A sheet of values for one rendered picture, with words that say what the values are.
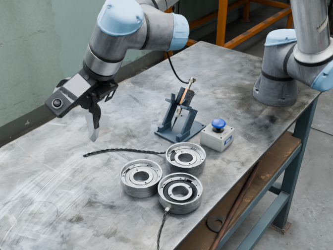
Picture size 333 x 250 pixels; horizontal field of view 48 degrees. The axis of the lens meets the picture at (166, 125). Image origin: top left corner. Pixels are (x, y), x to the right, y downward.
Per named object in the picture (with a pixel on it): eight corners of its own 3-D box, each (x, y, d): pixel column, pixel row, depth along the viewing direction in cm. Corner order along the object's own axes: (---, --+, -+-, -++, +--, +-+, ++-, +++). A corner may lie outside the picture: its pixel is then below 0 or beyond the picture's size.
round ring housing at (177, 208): (173, 179, 96) (173, 166, 94) (209, 195, 92) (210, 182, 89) (149, 205, 89) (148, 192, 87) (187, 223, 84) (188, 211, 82)
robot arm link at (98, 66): (106, 68, 72) (79, 39, 74) (99, 83, 76) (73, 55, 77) (132, 56, 78) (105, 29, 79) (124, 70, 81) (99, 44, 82)
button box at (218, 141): (221, 153, 105) (222, 139, 102) (199, 143, 109) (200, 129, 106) (235, 139, 110) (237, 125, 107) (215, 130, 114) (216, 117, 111)
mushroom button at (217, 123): (219, 141, 105) (221, 126, 103) (207, 136, 107) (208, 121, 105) (227, 134, 108) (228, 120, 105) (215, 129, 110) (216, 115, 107)
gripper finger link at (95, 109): (104, 128, 86) (98, 93, 82) (99, 131, 85) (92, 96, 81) (89, 123, 89) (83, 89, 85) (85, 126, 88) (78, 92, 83)
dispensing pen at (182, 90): (163, 128, 109) (185, 74, 108) (171, 130, 113) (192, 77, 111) (169, 131, 108) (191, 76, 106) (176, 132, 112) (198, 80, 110)
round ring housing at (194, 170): (212, 163, 101) (213, 152, 99) (189, 185, 95) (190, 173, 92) (181, 149, 107) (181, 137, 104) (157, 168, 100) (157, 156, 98)
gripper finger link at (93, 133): (115, 136, 92) (110, 102, 88) (98, 147, 88) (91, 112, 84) (106, 132, 94) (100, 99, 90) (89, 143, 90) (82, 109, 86)
